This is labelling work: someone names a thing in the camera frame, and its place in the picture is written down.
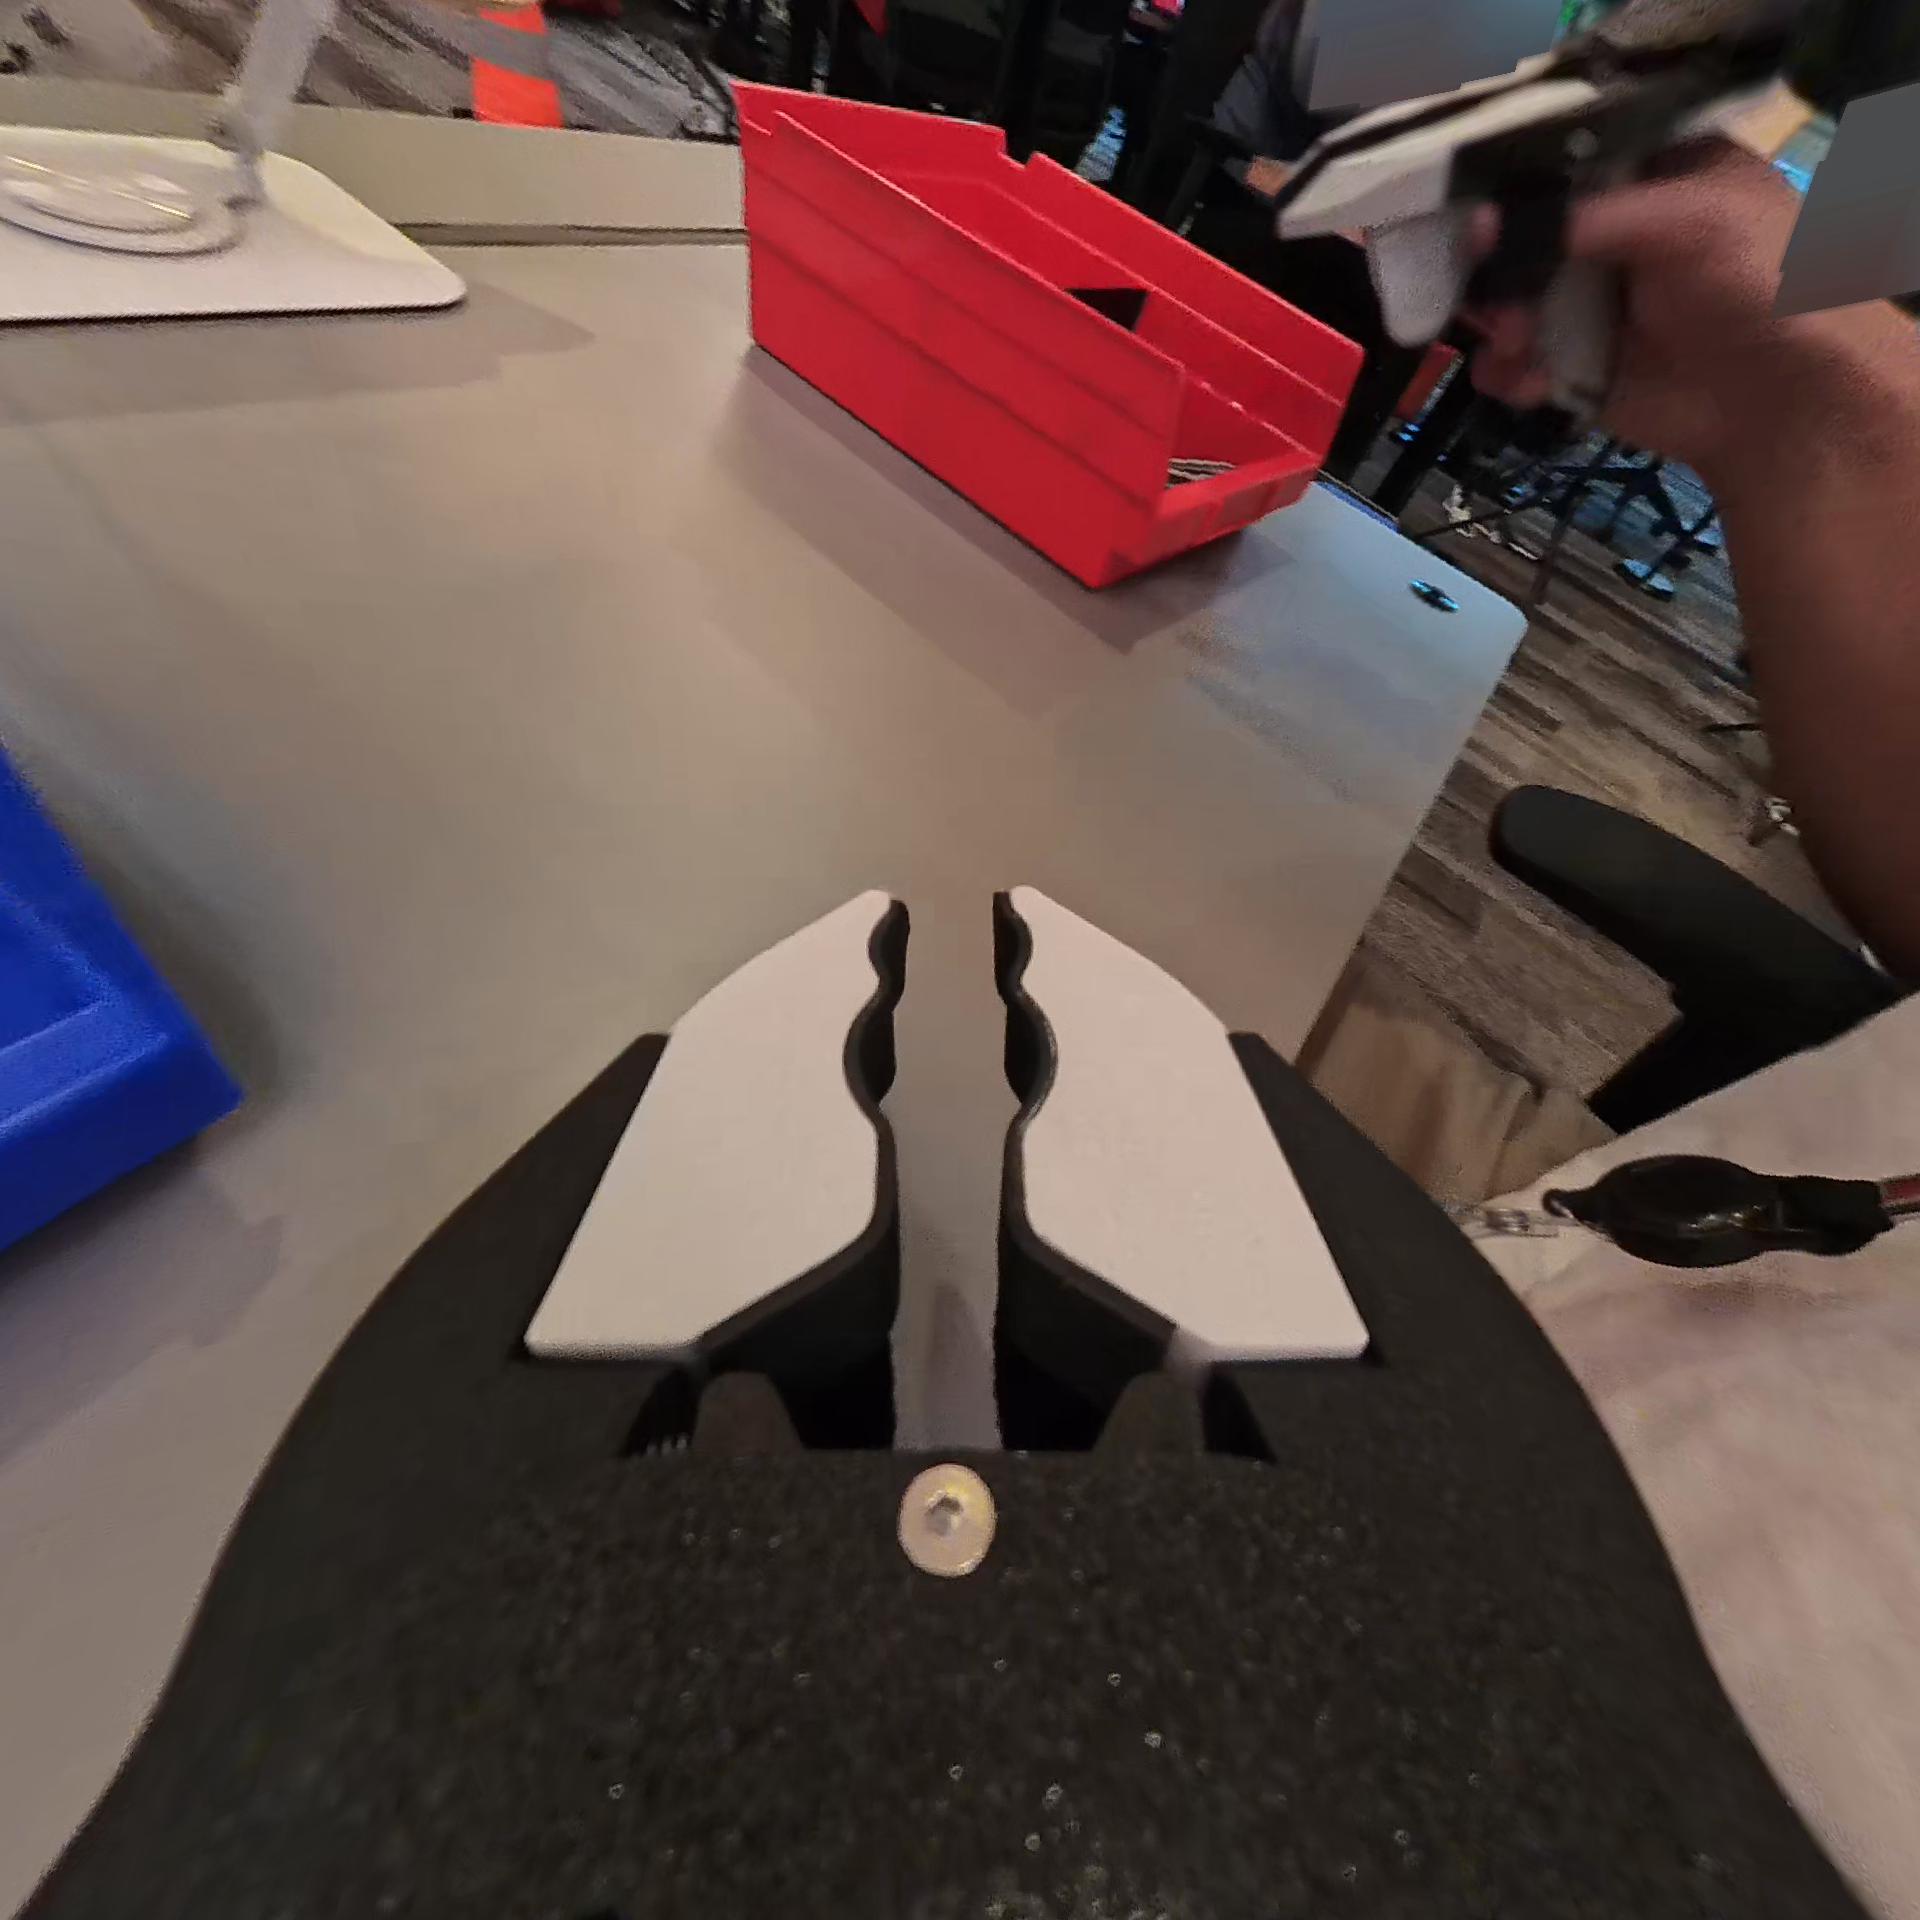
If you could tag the blue plastic bin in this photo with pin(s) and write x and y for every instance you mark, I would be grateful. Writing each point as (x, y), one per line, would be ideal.
(75, 1052)

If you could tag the red plastic bin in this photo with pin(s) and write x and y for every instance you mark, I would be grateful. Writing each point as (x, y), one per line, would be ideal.
(989, 362)

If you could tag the orange traffic cone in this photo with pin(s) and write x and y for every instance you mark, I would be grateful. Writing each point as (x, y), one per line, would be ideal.
(516, 60)

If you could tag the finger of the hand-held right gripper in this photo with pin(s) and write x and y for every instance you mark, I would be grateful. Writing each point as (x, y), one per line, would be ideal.
(1418, 277)
(1441, 152)

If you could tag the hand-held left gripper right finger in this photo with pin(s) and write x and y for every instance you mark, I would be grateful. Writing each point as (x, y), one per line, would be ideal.
(1179, 1201)

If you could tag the black desk grommet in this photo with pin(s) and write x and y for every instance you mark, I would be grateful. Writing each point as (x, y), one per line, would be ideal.
(1435, 594)

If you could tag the person's white shirt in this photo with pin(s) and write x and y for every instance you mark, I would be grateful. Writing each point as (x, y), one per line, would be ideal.
(1771, 1561)

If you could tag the black divider in red bin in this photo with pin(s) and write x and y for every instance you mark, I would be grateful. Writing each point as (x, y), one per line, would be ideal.
(1104, 304)

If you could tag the person's right forearm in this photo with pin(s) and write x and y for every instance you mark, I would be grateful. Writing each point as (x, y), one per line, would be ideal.
(1831, 661)

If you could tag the white folding stand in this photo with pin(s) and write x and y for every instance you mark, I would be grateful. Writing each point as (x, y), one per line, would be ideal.
(211, 241)

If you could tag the grey desk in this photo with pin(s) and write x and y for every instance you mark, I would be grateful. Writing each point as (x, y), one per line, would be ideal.
(540, 661)

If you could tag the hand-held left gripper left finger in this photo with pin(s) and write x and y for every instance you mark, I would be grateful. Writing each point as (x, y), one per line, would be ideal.
(715, 1201)

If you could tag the black office chair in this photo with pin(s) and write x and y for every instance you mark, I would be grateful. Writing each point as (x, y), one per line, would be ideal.
(1681, 946)

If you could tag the person's right hand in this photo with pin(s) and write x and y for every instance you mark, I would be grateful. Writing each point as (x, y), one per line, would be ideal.
(1681, 300)

